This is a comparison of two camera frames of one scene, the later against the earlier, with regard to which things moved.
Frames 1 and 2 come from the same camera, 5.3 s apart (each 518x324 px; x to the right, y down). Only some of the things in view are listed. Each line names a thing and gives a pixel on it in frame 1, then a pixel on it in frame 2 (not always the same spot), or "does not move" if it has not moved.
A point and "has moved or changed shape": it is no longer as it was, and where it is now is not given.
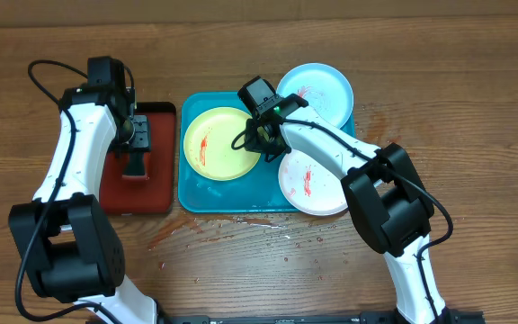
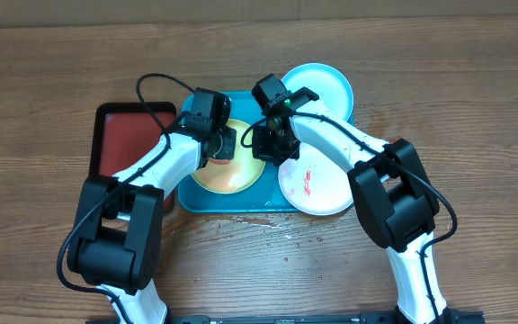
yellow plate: [208, 145] has moved or changed shape
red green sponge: [135, 165] has moved or changed shape
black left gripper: [142, 140] to [228, 151]
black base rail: [451, 316] does not move
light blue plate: [325, 89] does not move
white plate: [310, 185] does not move
